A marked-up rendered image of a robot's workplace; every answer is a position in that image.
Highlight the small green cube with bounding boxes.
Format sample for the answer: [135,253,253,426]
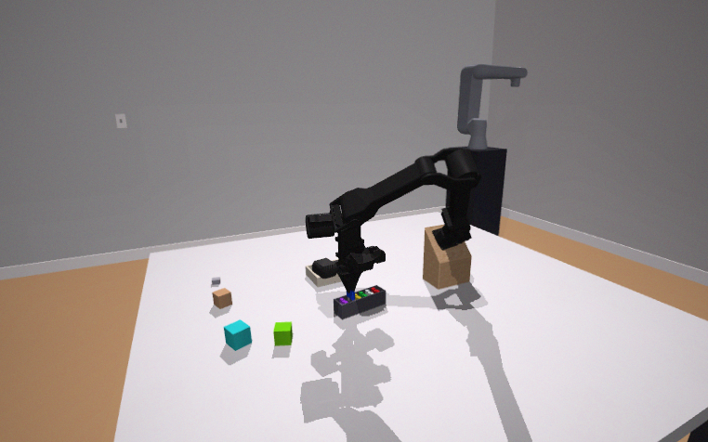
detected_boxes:
[274,321,294,346]

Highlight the cyan cube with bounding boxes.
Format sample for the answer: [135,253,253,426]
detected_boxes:
[224,320,252,351]

